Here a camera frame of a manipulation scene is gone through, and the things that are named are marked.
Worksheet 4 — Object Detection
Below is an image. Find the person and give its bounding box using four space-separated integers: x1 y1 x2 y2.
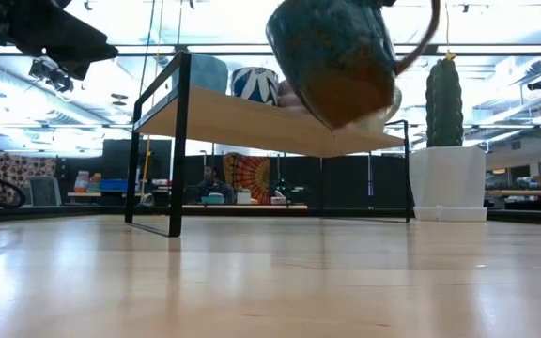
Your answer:
196 164 235 205

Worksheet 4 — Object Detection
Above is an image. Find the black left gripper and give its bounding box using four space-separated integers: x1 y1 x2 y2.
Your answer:
0 0 119 80

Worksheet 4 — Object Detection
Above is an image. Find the light blue faceted mug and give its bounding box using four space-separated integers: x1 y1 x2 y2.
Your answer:
189 53 230 95

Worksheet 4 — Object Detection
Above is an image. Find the black table edge rail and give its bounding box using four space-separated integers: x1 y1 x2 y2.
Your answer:
0 204 541 227

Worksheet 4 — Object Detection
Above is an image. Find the yellow hanging cord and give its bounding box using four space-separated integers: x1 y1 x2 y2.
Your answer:
443 0 456 61

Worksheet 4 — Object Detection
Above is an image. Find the grey office chair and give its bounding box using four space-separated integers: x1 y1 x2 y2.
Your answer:
27 175 64 207

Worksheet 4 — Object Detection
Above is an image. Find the white planter pot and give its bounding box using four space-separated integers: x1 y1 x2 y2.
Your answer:
409 145 488 223

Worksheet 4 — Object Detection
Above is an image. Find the orange mandala tapestry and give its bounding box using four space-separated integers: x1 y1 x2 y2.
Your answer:
222 153 272 205

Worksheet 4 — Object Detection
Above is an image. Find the yellow pole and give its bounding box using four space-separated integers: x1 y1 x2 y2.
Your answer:
140 135 153 201

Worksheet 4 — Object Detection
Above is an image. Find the blue storage bin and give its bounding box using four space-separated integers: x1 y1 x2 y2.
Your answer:
99 178 130 193

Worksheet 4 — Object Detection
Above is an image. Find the floral patterned cloth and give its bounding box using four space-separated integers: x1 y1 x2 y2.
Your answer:
0 153 59 207

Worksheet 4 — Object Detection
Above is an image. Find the blue white leaf-print mug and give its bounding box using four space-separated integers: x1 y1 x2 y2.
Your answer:
230 66 281 107

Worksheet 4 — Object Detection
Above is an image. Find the wooden background table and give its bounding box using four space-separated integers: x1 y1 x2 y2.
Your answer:
66 191 174 198
485 188 541 199
183 203 309 211

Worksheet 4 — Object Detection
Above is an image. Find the teal brown glazed mug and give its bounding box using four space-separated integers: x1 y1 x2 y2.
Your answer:
264 0 442 132

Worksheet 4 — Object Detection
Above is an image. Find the black-framed wooden shelf rack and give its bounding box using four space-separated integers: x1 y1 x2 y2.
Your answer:
124 50 413 238

